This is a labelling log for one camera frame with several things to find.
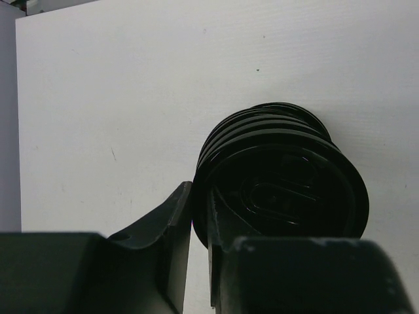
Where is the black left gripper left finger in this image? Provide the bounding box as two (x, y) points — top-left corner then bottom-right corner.
(1, 182), (192, 313)

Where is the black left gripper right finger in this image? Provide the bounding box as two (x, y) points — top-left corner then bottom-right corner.
(206, 192), (414, 313)

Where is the black plastic cup lid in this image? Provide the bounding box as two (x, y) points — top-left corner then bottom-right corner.
(192, 145), (369, 244)

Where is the stack of black cup lids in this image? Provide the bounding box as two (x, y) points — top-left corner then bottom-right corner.
(194, 102), (335, 183)

